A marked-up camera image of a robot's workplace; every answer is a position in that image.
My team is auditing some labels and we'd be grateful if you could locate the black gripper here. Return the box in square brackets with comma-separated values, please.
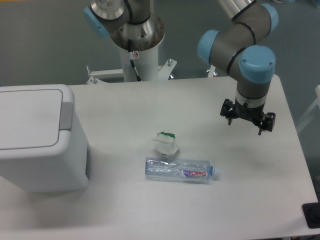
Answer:
[220, 98, 276, 135]

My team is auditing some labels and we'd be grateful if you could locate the second grey blue robot arm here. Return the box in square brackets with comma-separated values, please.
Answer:
[83, 0, 151, 38]

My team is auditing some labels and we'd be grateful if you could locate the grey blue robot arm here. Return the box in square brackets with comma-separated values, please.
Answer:
[197, 0, 279, 133]

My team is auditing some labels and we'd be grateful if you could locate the white trash can body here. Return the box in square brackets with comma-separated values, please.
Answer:
[0, 84, 90, 193]

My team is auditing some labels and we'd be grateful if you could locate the white trash can lid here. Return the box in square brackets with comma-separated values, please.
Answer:
[0, 85, 74, 150]

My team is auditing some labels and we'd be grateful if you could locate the crumpled white green paper package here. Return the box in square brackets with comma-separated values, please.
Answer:
[152, 131, 180, 155]

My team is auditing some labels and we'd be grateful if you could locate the clear plastic water bottle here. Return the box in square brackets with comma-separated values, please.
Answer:
[144, 157, 216, 184]

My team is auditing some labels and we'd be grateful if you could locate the black device at table edge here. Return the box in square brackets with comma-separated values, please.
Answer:
[302, 202, 320, 229]

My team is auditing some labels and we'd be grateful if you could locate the white frame at right edge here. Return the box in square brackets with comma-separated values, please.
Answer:
[295, 85, 320, 135]

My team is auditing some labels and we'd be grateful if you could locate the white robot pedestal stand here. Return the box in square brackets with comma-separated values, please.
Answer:
[85, 12, 179, 85]

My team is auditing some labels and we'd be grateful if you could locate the black cable on pedestal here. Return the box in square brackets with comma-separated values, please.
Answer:
[127, 38, 144, 82]

